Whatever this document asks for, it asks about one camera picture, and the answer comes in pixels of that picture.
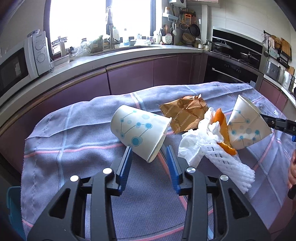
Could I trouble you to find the gold brown snack wrapper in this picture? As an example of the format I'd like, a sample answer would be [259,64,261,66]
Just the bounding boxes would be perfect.
[159,94,208,133]

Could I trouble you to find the white paper cup blue dots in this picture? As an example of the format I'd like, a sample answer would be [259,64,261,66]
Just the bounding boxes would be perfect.
[227,95,272,150]

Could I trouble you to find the black frying pan hanging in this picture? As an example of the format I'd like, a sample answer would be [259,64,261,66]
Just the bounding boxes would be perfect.
[189,24,201,38]

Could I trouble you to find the orange peel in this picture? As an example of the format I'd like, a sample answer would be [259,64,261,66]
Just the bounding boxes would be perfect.
[213,108,237,156]

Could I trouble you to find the white dish soap bottle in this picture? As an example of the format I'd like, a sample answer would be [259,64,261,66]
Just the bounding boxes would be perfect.
[113,27,120,42]

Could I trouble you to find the crumpled white tissue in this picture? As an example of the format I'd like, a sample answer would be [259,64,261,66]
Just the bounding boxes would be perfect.
[178,107,225,168]

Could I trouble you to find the person's right hand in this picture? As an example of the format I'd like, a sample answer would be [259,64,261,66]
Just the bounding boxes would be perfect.
[287,151,296,189]

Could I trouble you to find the black built-in oven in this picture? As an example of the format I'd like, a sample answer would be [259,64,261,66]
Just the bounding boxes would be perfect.
[204,27,267,90]

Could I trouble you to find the white microwave oven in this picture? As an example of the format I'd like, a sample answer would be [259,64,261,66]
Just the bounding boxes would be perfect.
[1,30,52,105]

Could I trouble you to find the teal trash bin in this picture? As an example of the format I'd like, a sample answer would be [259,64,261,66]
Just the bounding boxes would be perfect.
[6,186,26,240]

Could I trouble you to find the purple kitchen cabinets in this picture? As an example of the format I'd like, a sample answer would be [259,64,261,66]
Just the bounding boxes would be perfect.
[1,53,207,172]

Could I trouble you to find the white foam fruit net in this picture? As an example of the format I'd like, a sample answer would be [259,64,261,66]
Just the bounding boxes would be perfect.
[199,108,255,194]

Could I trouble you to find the kitchen sink faucet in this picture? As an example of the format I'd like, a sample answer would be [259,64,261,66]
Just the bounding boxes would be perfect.
[106,6,114,49]

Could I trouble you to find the purple checked tablecloth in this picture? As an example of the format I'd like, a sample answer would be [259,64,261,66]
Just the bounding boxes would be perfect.
[21,82,295,240]

